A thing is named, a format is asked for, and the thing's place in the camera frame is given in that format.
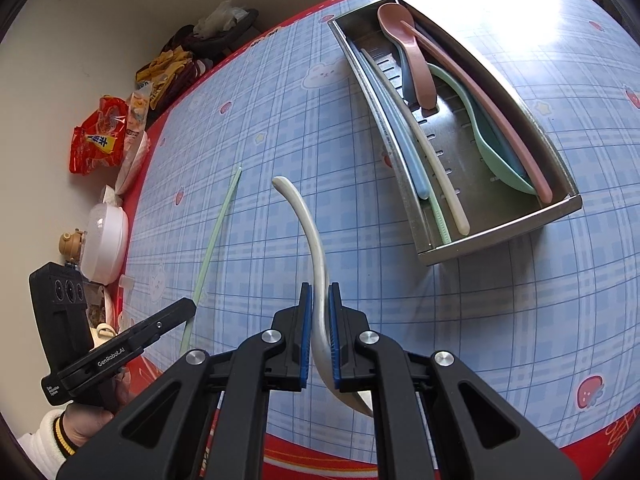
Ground red snack bag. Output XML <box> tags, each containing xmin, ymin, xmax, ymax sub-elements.
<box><xmin>69</xmin><ymin>95</ymin><xmax>132</xmax><ymax>176</ymax></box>

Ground person's left hand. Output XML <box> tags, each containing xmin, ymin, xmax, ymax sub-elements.
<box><xmin>62</xmin><ymin>376</ymin><xmax>133</xmax><ymax>448</ymax></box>

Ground clear snack packet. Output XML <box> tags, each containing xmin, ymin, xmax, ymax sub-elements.
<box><xmin>127</xmin><ymin>82</ymin><xmax>153</xmax><ymax>133</ymax></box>

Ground blue spoon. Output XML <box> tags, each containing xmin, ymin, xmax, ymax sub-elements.
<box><xmin>385</xmin><ymin>40</ymin><xmax>418</xmax><ymax>103</ymax></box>

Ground white bowl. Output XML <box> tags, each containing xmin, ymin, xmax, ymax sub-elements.
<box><xmin>114</xmin><ymin>132</ymin><xmax>151</xmax><ymax>196</ymax></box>

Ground blue plaid table mat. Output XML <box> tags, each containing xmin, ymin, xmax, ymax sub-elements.
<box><xmin>120</xmin><ymin>0</ymin><xmax>640</xmax><ymax>453</ymax></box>

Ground green chopstick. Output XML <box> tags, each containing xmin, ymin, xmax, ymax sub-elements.
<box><xmin>425</xmin><ymin>195</ymin><xmax>452</xmax><ymax>246</ymax></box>
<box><xmin>179</xmin><ymin>166</ymin><xmax>244</xmax><ymax>354</ymax></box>

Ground white lidded pot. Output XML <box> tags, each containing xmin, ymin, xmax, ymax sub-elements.
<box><xmin>80</xmin><ymin>200</ymin><xmax>130</xmax><ymax>281</ymax></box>

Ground pink chopstick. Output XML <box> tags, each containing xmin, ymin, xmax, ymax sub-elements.
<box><xmin>400</xmin><ymin>17</ymin><xmax>553</xmax><ymax>203</ymax></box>

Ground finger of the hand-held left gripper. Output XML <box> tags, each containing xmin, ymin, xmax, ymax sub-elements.
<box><xmin>135</xmin><ymin>297</ymin><xmax>197</xmax><ymax>343</ymax></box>

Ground white chopstick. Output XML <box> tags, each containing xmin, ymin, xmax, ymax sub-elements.
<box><xmin>361</xmin><ymin>47</ymin><xmax>471</xmax><ymax>237</ymax></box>

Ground white spoon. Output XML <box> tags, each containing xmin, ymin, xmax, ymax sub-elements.
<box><xmin>271</xmin><ymin>176</ymin><xmax>375</xmax><ymax>418</ymax></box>

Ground dark stool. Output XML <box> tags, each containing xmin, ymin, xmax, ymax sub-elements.
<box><xmin>185</xmin><ymin>7</ymin><xmax>261</xmax><ymax>61</ymax></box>

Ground green spoon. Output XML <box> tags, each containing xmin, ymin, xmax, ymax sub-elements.
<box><xmin>427</xmin><ymin>62</ymin><xmax>541</xmax><ymax>196</ymax></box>

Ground white mug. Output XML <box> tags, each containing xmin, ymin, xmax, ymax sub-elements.
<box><xmin>92</xmin><ymin>322</ymin><xmax>121</xmax><ymax>346</ymax></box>

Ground metal utensil tray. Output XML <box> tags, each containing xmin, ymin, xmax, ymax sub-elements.
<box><xmin>327</xmin><ymin>0</ymin><xmax>583</xmax><ymax>267</ymax></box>

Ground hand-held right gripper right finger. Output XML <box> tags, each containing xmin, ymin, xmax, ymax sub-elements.
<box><xmin>327</xmin><ymin>281</ymin><xmax>583</xmax><ymax>480</ymax></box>

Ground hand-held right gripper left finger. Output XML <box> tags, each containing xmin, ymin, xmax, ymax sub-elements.
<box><xmin>55</xmin><ymin>282</ymin><xmax>313</xmax><ymax>480</ymax></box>

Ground person's left forearm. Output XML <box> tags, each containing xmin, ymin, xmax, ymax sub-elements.
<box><xmin>15</xmin><ymin>407</ymin><xmax>78</xmax><ymax>480</ymax></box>

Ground white plastic bag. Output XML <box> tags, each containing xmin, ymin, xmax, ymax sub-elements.
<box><xmin>194</xmin><ymin>1</ymin><xmax>251</xmax><ymax>38</ymax></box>

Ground bowl with food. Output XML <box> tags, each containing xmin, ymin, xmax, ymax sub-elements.
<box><xmin>85</xmin><ymin>285</ymin><xmax>118</xmax><ymax>333</ymax></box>

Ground pink spoon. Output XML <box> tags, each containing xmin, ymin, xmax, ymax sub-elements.
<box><xmin>377</xmin><ymin>2</ymin><xmax>441</xmax><ymax>111</ymax></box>

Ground yellow clothes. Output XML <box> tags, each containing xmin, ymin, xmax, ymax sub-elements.
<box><xmin>136</xmin><ymin>45</ymin><xmax>193</xmax><ymax>111</ymax></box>

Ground brown bear bottle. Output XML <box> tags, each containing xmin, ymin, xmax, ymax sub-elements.
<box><xmin>59</xmin><ymin>230</ymin><xmax>87</xmax><ymax>266</ymax></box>

